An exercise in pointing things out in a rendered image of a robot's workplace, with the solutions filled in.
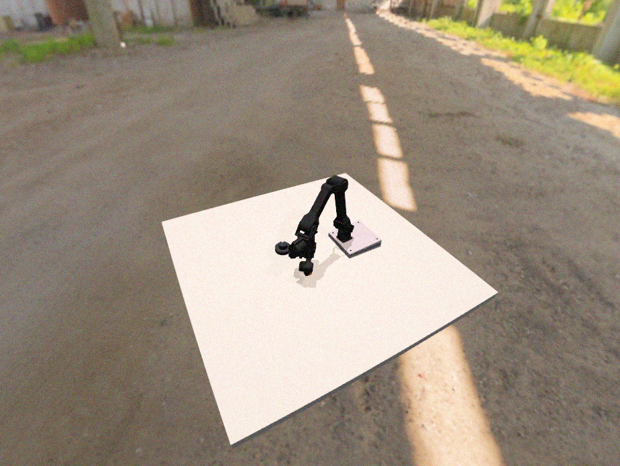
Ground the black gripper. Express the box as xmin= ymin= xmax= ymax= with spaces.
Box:
xmin=299 ymin=242 xmax=317 ymax=276

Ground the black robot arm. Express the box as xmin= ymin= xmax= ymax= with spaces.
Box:
xmin=289 ymin=175 xmax=354 ymax=259

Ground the grey round pedestal with silver shaft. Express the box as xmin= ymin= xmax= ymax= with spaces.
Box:
xmin=275 ymin=241 xmax=290 ymax=255

